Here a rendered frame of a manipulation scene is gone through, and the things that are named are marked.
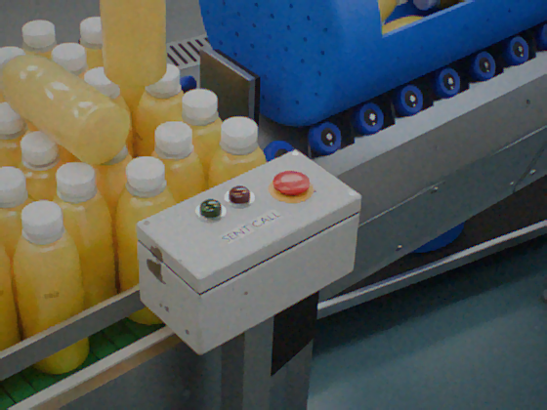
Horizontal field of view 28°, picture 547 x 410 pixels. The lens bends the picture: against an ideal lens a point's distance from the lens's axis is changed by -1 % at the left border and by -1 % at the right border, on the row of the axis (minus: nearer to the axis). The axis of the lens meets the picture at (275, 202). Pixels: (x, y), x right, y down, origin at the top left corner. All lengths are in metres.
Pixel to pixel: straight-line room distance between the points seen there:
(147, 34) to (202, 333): 0.32
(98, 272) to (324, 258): 0.24
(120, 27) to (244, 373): 0.38
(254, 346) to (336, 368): 1.29
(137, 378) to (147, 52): 0.35
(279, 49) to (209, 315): 0.46
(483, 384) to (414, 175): 1.00
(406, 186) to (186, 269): 0.59
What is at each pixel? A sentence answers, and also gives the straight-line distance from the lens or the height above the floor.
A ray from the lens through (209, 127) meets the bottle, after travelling 1.24.
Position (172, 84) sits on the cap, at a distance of 1.28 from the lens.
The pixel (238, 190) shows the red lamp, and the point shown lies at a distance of 1.07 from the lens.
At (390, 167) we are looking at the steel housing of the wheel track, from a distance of 1.51.
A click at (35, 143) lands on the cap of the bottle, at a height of 1.09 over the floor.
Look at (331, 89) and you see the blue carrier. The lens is 1.33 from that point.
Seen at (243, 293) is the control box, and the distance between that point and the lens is 1.04.
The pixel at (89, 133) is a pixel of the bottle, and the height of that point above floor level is 1.14.
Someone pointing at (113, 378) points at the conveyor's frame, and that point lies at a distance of 1.19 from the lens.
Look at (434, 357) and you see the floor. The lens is 2.50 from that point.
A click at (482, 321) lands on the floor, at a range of 2.60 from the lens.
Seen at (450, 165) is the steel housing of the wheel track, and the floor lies 0.84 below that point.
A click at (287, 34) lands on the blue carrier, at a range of 1.36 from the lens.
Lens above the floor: 1.76
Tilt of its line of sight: 38 degrees down
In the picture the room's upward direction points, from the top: 3 degrees clockwise
